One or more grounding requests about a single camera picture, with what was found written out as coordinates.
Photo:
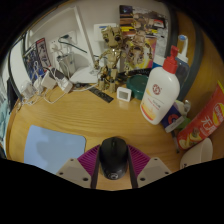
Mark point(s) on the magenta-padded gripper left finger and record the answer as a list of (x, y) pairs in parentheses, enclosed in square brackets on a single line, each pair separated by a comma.
[(75, 171)]

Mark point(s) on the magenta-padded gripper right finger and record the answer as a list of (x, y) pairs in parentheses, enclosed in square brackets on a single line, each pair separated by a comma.
[(153, 170)]

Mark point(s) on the black computer mouse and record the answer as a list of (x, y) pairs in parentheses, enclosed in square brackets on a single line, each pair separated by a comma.
[(113, 156)]

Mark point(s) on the light blue mouse pad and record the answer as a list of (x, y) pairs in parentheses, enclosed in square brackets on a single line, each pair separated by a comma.
[(53, 146)]

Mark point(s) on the white mug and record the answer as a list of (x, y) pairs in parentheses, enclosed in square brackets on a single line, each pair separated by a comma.
[(198, 153)]

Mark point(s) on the small blue box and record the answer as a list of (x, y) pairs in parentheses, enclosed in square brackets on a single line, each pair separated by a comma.
[(172, 120)]

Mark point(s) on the red yellow-lidded chip can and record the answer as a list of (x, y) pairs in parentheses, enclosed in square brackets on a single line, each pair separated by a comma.
[(203, 123)]

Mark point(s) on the white red-pump lotion bottle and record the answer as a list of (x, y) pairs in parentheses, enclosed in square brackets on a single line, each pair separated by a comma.
[(158, 93)]

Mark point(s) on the flat black bar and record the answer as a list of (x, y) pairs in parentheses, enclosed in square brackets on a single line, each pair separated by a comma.
[(101, 94)]

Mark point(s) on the small white square clock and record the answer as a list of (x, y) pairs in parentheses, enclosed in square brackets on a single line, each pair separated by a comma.
[(123, 94)]

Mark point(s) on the dark green round container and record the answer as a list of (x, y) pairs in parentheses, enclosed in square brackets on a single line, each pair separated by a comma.
[(136, 86)]

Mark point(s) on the white power strip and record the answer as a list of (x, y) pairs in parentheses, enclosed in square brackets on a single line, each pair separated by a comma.
[(65, 85)]

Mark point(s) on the white charger block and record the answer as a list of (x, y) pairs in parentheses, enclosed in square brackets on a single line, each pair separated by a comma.
[(39, 85), (49, 80)]

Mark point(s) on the clear glass jar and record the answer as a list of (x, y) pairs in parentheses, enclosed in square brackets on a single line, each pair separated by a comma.
[(27, 90)]

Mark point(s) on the white desk lamp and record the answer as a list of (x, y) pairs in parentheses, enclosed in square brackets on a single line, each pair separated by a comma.
[(83, 75)]

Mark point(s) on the black hanging bag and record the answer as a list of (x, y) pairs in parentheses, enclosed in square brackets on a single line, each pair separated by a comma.
[(11, 95)]

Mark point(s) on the clear blue nozzle bottle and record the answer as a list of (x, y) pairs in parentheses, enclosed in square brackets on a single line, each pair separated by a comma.
[(183, 66)]

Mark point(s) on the blue model kit box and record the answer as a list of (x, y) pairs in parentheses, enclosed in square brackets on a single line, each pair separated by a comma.
[(35, 63)]

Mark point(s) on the brown tree figure toy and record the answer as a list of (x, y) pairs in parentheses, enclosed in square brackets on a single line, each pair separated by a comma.
[(111, 56)]

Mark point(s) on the colourful printed toy box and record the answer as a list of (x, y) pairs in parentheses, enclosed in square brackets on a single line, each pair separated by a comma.
[(146, 26)]

